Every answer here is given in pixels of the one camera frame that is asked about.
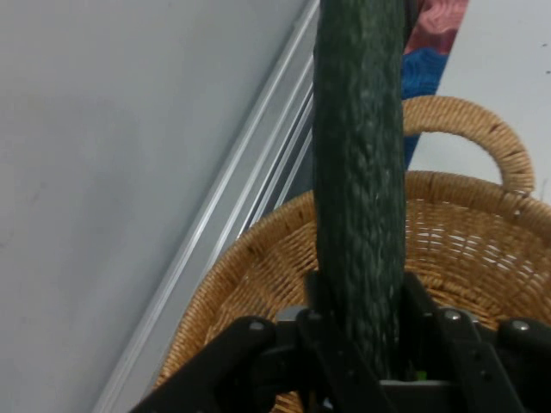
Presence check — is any long dark green cucumber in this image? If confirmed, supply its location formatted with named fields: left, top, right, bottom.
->
left=312, top=0, right=408, bottom=382

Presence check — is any silver aluminium rail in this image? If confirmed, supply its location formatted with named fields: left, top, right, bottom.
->
left=92, top=0, right=323, bottom=413

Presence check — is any woven wicker basket with handle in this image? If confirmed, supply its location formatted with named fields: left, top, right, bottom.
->
left=152, top=95, right=551, bottom=413

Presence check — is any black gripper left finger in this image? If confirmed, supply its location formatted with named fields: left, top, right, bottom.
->
left=128, top=270, right=397, bottom=413

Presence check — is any pink and blue crocheted cloth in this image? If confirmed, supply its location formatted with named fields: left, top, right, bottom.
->
left=402, top=0, right=469, bottom=170

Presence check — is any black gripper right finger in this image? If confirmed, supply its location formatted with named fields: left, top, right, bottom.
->
left=402, top=273, right=551, bottom=413

